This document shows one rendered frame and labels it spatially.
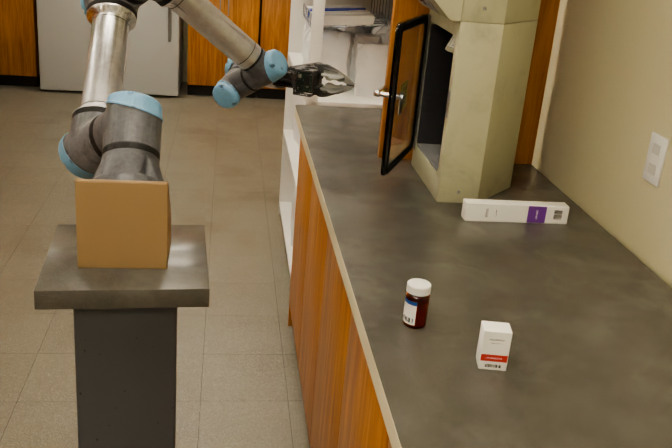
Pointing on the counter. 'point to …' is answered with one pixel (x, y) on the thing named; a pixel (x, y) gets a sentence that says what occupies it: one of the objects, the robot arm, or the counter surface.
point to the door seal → (396, 90)
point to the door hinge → (421, 80)
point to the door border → (393, 96)
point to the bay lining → (435, 87)
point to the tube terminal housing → (487, 69)
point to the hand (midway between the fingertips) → (350, 84)
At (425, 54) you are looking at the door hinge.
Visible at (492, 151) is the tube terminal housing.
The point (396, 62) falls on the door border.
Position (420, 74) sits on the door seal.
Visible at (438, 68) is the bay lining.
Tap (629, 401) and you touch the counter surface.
